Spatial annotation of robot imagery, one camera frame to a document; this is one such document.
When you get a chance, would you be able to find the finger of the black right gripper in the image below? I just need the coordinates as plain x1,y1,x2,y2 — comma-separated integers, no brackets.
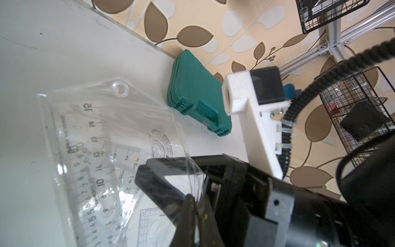
135,154,247,222

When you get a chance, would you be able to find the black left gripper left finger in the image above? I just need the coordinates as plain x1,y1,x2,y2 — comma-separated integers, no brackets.
170,194,196,247

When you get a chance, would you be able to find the clear bag of screws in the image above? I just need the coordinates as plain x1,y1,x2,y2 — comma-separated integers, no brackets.
38,77,204,247

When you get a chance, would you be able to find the green plastic tool case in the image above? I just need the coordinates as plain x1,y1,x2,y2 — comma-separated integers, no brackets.
167,49,232,136

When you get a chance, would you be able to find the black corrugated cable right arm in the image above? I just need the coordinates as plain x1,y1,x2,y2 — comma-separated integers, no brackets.
276,36,395,178

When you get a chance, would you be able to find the black wire basket back wall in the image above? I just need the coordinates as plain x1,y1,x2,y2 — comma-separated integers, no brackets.
296,0,370,34

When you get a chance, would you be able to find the aluminium frame post back right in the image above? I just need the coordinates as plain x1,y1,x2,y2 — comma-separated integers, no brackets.
326,19,349,63

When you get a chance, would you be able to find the black wire basket right wall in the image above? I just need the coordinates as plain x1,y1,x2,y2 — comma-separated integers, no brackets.
319,66,395,153

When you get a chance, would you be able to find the aluminium frame bar back top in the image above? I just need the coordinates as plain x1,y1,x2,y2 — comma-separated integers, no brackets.
279,43,330,79

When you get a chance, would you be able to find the black wire basket wall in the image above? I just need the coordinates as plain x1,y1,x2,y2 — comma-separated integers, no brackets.
296,0,370,34
319,66,395,153

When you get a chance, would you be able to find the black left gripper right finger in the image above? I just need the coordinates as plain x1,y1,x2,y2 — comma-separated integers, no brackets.
199,197,224,247

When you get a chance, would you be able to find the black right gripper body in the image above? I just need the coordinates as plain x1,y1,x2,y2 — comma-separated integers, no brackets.
212,166,395,247

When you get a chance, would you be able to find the dark tool in right basket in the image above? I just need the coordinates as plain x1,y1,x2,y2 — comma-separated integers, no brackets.
340,101,390,142

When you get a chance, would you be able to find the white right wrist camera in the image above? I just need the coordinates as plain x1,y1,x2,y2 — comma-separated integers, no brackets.
222,66,293,180

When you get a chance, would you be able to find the clear triangle ruler small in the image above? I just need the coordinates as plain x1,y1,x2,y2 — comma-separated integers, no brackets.
137,207,175,247

